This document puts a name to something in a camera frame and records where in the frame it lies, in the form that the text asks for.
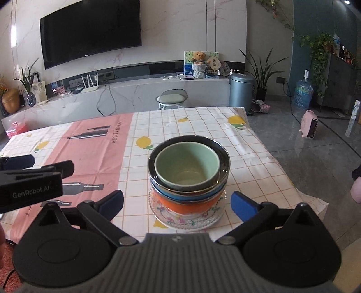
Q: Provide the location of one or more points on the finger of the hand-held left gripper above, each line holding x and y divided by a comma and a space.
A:
62, 169
19, 162

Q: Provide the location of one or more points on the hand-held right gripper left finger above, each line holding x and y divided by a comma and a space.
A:
112, 201

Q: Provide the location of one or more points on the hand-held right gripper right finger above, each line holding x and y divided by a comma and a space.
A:
242, 204

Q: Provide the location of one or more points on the clear glass plate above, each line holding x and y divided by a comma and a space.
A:
154, 208

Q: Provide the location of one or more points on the blue steel bowl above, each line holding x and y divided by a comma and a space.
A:
224, 153

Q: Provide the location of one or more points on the green ceramic bowl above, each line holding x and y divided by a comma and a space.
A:
186, 157

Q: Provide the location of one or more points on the pink printed table mat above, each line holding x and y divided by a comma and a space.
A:
84, 152

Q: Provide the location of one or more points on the pink storage box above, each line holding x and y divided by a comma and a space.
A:
17, 130

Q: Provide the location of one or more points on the checked lemon-print tablecloth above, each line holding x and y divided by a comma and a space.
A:
253, 157

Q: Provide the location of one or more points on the brown round vase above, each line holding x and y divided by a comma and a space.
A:
10, 101

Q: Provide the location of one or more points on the green plant in blue vase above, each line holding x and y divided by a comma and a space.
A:
30, 100

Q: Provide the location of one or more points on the white wifi router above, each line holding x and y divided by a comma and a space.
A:
89, 89

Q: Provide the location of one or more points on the patterned pink bag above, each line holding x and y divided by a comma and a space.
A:
261, 107

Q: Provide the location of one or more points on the pink fan heater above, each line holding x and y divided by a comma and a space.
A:
307, 124

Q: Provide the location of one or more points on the white marble TV cabinet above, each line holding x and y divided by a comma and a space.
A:
135, 93

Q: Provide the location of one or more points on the grey metal trash can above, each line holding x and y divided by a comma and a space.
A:
241, 93

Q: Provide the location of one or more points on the long-leaf potted plant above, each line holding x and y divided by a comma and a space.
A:
261, 94

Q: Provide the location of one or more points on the pink rounded object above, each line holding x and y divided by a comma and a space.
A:
357, 191

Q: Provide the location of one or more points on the small grey swivel stool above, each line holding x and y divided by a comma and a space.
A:
172, 98

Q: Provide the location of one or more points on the blue water dispenser bottle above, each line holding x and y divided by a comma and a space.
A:
303, 94

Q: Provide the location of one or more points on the blue tissue box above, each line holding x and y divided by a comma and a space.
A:
212, 76

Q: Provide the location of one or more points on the decorative display plate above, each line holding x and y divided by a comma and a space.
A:
224, 67

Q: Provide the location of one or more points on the silver laptop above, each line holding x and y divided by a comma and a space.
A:
186, 77

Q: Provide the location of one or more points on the white long carton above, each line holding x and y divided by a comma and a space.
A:
354, 118

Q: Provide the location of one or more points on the round paper fan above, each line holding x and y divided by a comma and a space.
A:
213, 62

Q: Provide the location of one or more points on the teddy bear bouquet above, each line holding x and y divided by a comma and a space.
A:
199, 56

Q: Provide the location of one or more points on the grey sideboard cabinet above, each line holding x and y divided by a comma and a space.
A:
338, 81

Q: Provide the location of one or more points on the green trailing vine plant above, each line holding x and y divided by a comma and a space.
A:
321, 48

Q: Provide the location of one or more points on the assorted small bottles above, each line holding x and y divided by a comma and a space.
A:
342, 50

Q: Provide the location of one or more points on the white photo frame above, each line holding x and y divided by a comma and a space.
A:
39, 90

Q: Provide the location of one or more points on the black wall socket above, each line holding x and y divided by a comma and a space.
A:
280, 80

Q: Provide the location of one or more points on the black wall television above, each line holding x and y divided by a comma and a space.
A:
90, 31

